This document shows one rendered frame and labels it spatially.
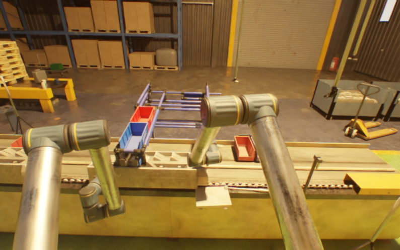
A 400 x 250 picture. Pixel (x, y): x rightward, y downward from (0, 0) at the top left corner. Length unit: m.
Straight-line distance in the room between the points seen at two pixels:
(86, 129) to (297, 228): 1.04
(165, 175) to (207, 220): 0.69
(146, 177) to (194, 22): 10.44
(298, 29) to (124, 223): 12.07
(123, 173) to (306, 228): 1.48
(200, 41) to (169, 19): 1.96
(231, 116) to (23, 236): 0.91
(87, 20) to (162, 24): 3.54
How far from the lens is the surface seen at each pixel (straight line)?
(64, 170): 2.53
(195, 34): 11.76
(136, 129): 1.91
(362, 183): 2.49
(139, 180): 1.91
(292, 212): 0.90
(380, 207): 2.76
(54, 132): 1.18
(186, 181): 1.85
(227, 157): 2.39
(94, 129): 1.14
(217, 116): 0.89
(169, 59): 10.48
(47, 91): 6.14
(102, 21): 11.19
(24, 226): 1.01
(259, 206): 2.15
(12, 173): 2.46
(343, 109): 6.28
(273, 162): 0.91
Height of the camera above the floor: 2.15
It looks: 27 degrees down
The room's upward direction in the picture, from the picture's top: 2 degrees clockwise
